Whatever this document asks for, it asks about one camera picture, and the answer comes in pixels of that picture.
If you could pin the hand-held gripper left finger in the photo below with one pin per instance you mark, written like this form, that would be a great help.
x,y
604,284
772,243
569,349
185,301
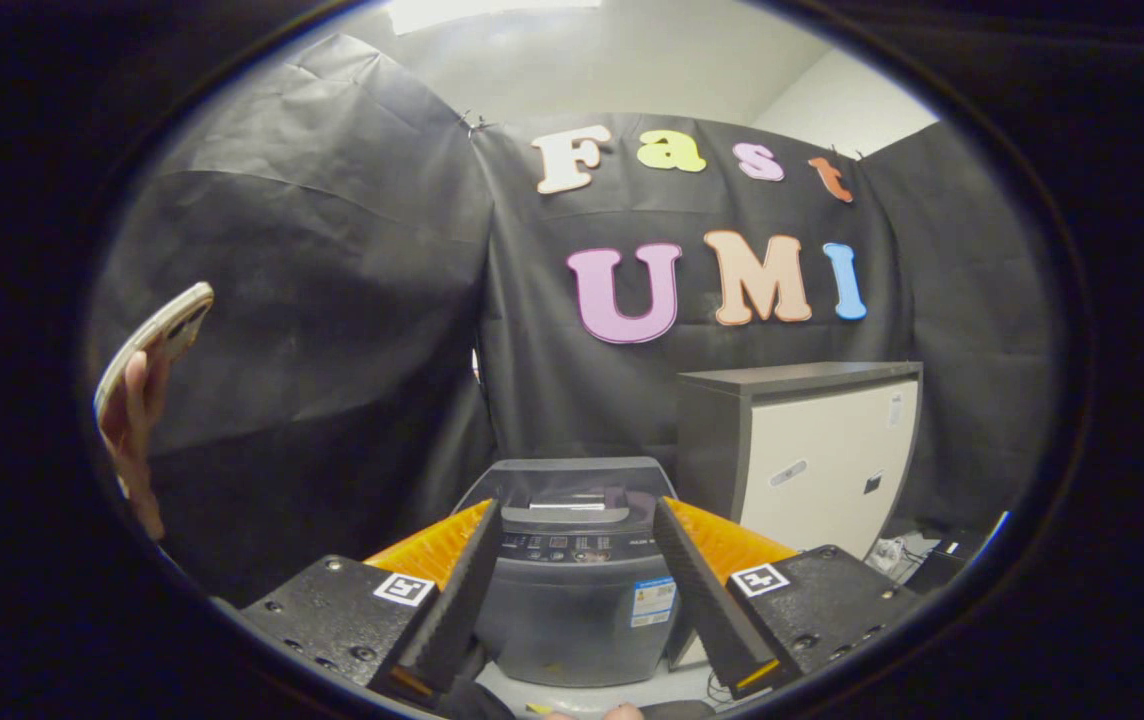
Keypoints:
x,y
457,620

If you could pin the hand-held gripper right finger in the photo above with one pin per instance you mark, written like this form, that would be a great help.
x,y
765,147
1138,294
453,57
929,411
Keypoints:
x,y
707,610

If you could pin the grey washing machine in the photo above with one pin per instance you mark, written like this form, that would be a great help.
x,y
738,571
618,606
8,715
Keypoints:
x,y
572,625

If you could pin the white door cabinet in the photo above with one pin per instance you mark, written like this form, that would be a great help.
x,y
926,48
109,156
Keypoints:
x,y
812,470

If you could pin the black case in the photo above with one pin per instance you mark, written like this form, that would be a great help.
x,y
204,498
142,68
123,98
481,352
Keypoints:
x,y
937,570

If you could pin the black backdrop cloth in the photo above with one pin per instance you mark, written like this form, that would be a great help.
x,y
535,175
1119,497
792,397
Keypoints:
x,y
352,330

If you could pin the smartphone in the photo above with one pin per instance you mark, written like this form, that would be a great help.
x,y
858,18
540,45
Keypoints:
x,y
157,335

